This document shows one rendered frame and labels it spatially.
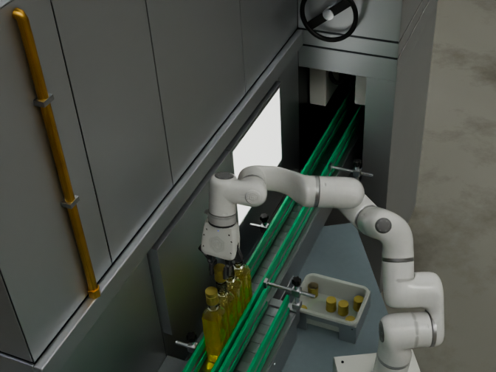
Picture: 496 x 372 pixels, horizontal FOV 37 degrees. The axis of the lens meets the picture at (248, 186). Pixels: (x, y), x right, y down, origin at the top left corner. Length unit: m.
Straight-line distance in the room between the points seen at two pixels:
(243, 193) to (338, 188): 0.25
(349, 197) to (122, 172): 0.60
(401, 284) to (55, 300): 0.90
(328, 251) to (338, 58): 0.71
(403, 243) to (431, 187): 2.30
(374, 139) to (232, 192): 1.11
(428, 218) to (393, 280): 2.07
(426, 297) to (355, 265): 0.71
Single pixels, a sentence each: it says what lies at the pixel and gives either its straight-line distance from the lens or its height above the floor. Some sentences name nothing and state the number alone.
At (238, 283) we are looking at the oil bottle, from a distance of 2.21.
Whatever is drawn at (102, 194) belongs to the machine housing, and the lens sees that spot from 1.75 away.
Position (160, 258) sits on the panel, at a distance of 2.02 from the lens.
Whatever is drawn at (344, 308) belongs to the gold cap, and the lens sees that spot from 2.51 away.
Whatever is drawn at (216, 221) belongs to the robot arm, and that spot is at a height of 1.36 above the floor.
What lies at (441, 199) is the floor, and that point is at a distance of 4.23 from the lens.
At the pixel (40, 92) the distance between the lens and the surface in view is 1.46.
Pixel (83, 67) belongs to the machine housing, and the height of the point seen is 1.91.
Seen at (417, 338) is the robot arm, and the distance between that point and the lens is 2.08.
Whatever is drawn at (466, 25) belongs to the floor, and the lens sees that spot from 6.01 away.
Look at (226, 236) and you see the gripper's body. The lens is 2.01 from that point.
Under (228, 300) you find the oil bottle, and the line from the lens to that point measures 2.16.
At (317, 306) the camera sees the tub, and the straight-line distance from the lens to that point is 2.56.
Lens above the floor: 2.67
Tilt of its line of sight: 39 degrees down
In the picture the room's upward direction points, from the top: 4 degrees counter-clockwise
